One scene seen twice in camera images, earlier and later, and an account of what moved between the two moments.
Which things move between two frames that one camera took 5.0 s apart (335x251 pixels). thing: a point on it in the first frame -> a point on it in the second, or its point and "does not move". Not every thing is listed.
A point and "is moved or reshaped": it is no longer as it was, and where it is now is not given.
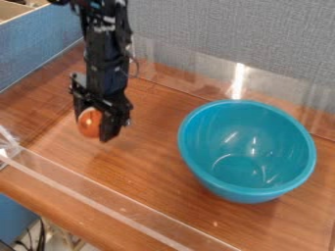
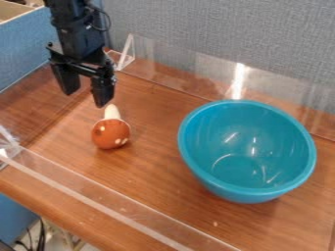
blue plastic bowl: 246,151 does not move
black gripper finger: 112,120 -> 101,89
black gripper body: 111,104 -> 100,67
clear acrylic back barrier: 286,70 does not move
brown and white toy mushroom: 91,122 is moved or reshaped
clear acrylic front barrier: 56,210 does not move
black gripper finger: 83,102 -> 68,77
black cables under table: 29,238 does not move
